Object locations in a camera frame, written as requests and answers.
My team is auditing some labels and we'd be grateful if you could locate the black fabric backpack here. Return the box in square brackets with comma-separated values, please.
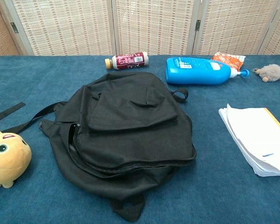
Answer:
[0, 71, 197, 222]

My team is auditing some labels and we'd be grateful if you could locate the white notebook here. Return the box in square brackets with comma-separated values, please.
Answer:
[218, 104, 280, 177]

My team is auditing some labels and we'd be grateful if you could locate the drink bottle with red label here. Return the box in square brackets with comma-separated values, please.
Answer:
[105, 51, 149, 70]

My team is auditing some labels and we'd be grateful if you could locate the blue pump lotion bottle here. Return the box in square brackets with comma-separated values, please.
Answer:
[165, 57, 250, 85]

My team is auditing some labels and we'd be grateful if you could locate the orange snack packet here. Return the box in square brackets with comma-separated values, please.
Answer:
[211, 51, 247, 71]

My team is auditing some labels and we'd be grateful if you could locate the woven folding screen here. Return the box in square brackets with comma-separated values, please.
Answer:
[0, 0, 280, 59]

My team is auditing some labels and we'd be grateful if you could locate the yellow plush animal toy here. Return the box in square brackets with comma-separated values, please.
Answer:
[0, 126, 32, 189]

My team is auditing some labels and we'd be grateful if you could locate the beige fluffy plush keychain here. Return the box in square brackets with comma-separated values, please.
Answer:
[252, 64, 280, 83]

